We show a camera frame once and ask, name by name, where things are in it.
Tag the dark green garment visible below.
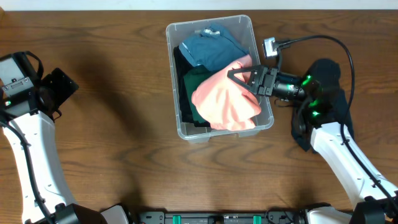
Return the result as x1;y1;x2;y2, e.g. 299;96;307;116
183;65;214;127

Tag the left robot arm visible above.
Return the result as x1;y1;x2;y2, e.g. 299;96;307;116
1;51;132;224

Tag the clear plastic storage bin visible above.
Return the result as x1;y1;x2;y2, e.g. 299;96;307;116
165;14;275;144

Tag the black velvet garment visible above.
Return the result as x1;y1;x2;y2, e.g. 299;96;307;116
174;47;194;123

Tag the blue shirt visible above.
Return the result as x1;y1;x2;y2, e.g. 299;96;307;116
178;23;249;72

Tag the coral pink shirt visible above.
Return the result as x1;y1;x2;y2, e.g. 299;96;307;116
192;55;261;131

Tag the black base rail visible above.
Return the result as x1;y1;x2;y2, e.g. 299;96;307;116
137;210;308;224

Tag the navy garment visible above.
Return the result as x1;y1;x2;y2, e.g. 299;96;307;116
291;58;354;151

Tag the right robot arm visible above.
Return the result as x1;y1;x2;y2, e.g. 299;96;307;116
228;59;397;223

